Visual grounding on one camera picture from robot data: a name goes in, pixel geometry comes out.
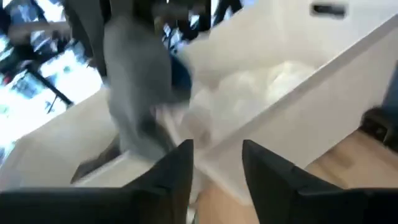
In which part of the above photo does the smooth white garment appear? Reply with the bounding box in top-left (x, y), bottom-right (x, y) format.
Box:
top-left (186, 60), bottom-right (317, 147)

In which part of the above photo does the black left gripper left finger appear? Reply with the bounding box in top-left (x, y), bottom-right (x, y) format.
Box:
top-left (0, 139), bottom-right (195, 224)

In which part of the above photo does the dark grey garment with tag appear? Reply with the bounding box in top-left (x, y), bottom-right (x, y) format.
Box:
top-left (102, 14), bottom-right (193, 161)

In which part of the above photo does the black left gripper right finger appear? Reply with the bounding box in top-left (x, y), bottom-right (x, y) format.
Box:
top-left (242, 139), bottom-right (398, 224)

